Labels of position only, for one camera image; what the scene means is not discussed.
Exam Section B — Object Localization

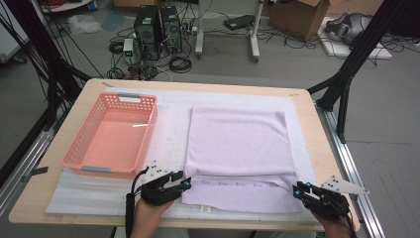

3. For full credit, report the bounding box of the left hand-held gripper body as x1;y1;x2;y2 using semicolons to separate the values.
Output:
140;159;184;206

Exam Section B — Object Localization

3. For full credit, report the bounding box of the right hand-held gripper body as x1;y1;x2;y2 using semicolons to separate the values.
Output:
303;175;370;221

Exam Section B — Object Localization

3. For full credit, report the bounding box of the lilac printed towel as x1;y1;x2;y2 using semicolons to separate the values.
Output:
181;106;303;214

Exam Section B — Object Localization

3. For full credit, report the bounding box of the pink plastic basket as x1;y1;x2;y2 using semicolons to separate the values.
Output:
59;91;158;179

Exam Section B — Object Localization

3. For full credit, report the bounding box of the person's left hand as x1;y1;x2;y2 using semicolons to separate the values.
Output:
132;199;174;229

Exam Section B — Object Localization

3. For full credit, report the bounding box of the person's right hand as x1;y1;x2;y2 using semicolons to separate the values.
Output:
311;212;358;238

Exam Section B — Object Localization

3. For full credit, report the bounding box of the white grid mat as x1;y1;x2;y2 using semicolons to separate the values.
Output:
45;86;315;223

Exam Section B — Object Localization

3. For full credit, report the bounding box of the small white power unit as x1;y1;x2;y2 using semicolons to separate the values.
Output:
122;38;135;64

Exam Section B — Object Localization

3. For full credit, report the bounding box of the white foam board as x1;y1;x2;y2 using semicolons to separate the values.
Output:
318;16;394;60

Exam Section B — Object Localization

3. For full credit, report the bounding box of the white metal stand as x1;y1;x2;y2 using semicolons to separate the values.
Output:
194;0;265;63

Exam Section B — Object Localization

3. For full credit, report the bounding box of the black computer tower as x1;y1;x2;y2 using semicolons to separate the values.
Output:
159;5;183;54
133;4;162;62

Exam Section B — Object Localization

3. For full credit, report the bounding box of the black flat box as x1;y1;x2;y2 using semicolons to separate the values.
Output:
223;14;256;32

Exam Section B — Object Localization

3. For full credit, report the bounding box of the grey rounded device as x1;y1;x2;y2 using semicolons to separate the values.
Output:
325;12;372;46

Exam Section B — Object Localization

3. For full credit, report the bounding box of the teal sheet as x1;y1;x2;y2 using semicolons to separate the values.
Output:
100;9;127;33

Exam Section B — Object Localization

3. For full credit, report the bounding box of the open cardboard box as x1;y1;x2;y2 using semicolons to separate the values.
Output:
268;0;331;42

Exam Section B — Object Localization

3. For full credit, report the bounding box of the clear plastic bag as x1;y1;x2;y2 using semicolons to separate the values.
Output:
67;13;102;36

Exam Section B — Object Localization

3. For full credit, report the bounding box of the flat brown cardboard box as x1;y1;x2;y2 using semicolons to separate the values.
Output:
113;0;159;9

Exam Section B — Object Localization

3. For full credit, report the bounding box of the white round table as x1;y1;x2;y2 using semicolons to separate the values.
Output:
39;0;95;14

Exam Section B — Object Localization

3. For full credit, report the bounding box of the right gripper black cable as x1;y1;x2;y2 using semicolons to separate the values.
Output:
343;211;360;238

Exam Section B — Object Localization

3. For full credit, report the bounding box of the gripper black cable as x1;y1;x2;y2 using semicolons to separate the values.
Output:
343;211;360;238
124;167;150;238

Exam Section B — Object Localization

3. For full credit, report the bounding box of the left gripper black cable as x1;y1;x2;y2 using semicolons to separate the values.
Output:
124;167;150;238

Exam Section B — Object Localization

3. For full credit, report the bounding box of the aluminium rail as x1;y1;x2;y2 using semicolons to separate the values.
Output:
0;127;55;216
315;105;385;238

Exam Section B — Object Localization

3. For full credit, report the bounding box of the coiled black cable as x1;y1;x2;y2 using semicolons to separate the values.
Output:
106;66;127;80
168;56;193;74

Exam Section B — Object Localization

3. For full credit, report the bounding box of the grey metal bracket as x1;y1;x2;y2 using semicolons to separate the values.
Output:
21;166;50;183

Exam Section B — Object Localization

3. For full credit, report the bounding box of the black frame stand with cables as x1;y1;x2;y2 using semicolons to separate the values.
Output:
0;0;92;186

